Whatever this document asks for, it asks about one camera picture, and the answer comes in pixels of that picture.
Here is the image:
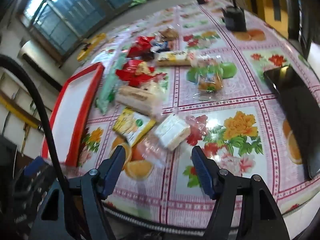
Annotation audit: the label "yellow bar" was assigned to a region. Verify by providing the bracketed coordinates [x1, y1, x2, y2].
[0, 91, 42, 129]

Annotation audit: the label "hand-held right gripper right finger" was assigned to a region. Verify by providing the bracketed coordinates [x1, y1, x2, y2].
[191, 145, 292, 240]

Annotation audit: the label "green snack packet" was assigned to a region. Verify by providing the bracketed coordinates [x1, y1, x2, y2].
[96, 52, 125, 114]

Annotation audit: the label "red tray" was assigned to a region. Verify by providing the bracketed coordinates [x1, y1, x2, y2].
[41, 62, 105, 168]

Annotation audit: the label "black tablet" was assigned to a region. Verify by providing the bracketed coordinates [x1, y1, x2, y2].
[263, 64, 320, 180]

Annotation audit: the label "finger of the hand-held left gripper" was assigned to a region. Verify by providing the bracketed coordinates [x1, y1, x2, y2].
[24, 156, 52, 178]

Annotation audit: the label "layered sandwich cake packet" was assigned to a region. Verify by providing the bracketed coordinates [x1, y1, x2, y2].
[116, 81, 165, 117]

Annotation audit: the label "yellow snack packet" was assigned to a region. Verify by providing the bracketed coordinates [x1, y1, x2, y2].
[112, 107, 157, 147]

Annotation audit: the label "white cake packet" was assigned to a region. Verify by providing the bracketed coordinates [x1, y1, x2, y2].
[147, 114, 208, 155]

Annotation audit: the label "clear bread packet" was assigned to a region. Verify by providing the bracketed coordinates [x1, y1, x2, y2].
[196, 55, 220, 68]
[191, 66, 224, 99]

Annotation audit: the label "black cable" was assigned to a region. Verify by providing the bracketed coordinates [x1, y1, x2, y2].
[0, 55, 85, 240]

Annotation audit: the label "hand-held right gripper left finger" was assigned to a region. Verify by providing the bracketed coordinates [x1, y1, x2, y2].
[30, 145, 127, 240]

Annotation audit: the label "yellow plastic object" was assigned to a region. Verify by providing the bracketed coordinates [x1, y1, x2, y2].
[77, 33, 107, 61]

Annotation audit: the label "black kettle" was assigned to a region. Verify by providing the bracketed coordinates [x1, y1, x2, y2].
[221, 0, 248, 32]

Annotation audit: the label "window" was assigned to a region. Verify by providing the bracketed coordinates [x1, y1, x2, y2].
[16, 0, 225, 63]

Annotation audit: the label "floral tablecloth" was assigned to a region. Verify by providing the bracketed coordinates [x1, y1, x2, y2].
[41, 0, 320, 230]

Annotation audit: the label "blue snack packet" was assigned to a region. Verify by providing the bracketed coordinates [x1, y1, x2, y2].
[150, 40, 175, 53]

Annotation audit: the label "long yellow cake packet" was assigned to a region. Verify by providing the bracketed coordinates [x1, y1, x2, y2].
[154, 51, 195, 67]

